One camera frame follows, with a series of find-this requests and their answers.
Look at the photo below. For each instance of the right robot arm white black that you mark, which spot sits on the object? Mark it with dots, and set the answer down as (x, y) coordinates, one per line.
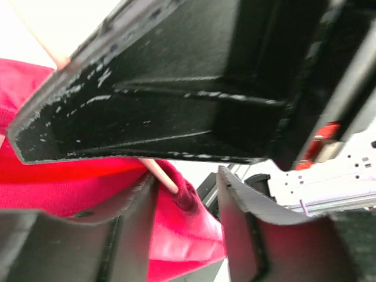
(339, 170)

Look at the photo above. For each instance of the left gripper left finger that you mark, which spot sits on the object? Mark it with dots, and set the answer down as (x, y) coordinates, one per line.
(109, 242)

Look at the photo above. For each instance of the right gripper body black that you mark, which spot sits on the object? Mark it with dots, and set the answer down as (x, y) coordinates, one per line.
(336, 72)

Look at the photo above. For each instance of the magenta t shirt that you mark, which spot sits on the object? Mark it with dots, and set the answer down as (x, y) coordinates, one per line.
(185, 235)

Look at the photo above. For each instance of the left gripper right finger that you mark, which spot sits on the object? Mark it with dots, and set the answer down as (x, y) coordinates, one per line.
(266, 242)

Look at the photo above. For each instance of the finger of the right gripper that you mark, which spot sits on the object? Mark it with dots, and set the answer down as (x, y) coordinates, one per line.
(200, 80)

